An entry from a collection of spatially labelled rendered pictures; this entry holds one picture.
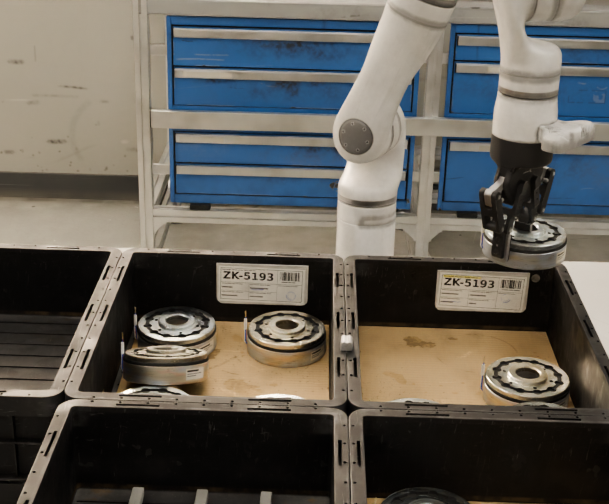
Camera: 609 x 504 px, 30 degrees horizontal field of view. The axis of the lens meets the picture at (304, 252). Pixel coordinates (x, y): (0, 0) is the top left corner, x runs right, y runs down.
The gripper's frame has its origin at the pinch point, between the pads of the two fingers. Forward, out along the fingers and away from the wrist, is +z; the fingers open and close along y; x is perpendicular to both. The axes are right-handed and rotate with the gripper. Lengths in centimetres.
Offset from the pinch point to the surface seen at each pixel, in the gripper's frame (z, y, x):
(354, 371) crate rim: 8.6, 27.0, -2.3
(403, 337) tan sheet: 17.2, 3.2, -13.3
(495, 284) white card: 10.2, -7.2, -6.1
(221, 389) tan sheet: 17.2, 30.2, -20.7
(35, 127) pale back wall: 73, -118, -277
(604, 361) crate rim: 7.2, 7.0, 17.8
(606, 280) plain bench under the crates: 30, -61, -16
